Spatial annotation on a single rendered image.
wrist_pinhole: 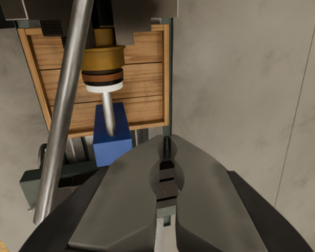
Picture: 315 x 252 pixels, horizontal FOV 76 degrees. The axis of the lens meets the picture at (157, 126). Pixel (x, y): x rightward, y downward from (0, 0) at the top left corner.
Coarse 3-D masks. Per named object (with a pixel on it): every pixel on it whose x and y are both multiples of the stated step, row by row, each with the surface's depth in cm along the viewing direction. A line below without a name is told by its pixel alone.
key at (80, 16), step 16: (80, 0) 13; (80, 16) 13; (80, 32) 13; (64, 48) 13; (80, 48) 13; (64, 64) 13; (80, 64) 14; (64, 80) 13; (64, 96) 13; (64, 112) 13; (64, 128) 14; (48, 144) 14; (64, 144) 14; (48, 160) 14; (48, 176) 14; (48, 192) 14; (48, 208) 14
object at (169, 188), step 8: (168, 160) 71; (160, 168) 67; (168, 168) 67; (72, 176) 64; (160, 176) 67; (168, 176) 68; (64, 184) 61; (160, 184) 69; (168, 184) 70; (64, 192) 61; (160, 192) 71; (168, 192) 72; (176, 192) 73; (56, 200) 62; (160, 200) 73; (168, 200) 74
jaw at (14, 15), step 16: (0, 0) 22; (16, 0) 21; (32, 0) 22; (48, 0) 24; (64, 0) 26; (16, 16) 22; (32, 16) 22; (48, 16) 24; (64, 16) 26; (48, 32) 27; (64, 32) 26
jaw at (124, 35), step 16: (112, 0) 31; (128, 0) 31; (144, 0) 32; (160, 0) 32; (176, 0) 32; (128, 16) 32; (144, 16) 33; (160, 16) 33; (176, 16) 33; (128, 32) 33
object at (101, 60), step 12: (96, 36) 32; (108, 36) 33; (96, 48) 32; (108, 48) 32; (120, 48) 34; (84, 60) 33; (96, 60) 33; (108, 60) 33; (120, 60) 35; (84, 72) 35; (96, 72) 34; (108, 72) 35; (120, 72) 37; (96, 84) 35; (108, 84) 35
